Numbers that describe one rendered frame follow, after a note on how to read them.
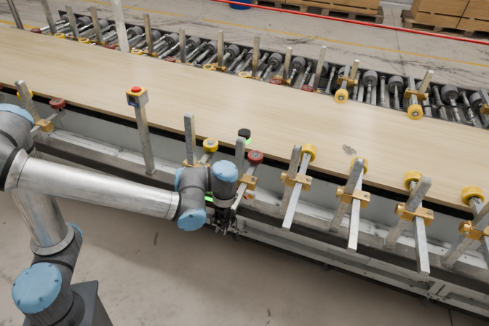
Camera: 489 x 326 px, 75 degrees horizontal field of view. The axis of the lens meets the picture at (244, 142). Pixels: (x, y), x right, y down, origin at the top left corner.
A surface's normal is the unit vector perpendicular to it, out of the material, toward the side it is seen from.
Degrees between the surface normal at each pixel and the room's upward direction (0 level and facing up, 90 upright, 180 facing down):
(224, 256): 0
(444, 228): 90
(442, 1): 90
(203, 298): 0
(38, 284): 5
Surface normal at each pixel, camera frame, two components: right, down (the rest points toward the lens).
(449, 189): 0.06, -0.77
